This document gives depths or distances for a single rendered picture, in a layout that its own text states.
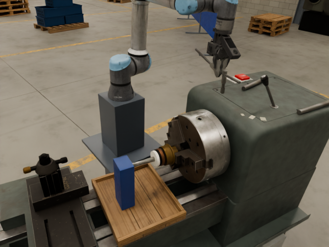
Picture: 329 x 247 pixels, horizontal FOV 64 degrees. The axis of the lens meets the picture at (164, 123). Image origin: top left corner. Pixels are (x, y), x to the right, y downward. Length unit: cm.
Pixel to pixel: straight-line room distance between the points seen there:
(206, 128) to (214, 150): 10
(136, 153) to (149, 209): 56
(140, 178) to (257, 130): 59
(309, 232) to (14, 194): 213
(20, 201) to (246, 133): 96
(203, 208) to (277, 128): 47
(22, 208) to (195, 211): 71
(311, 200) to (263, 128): 180
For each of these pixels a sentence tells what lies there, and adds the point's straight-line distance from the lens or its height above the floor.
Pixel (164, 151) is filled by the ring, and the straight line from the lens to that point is 110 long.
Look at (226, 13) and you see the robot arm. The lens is 118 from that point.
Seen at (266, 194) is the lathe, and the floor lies 83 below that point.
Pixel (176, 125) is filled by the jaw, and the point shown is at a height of 118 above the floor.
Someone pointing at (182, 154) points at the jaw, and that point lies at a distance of 111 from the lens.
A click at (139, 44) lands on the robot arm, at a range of 151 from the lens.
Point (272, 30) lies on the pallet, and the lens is 867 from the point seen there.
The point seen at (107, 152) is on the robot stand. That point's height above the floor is 75.
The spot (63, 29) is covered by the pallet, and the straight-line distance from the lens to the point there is 789.
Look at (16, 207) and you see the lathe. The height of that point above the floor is 92.
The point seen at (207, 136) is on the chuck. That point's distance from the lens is 106.
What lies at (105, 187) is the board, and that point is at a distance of 128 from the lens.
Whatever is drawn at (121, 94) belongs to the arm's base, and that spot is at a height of 114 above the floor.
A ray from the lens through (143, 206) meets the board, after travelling 120.
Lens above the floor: 180
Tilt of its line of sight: 32 degrees down
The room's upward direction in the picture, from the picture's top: 3 degrees clockwise
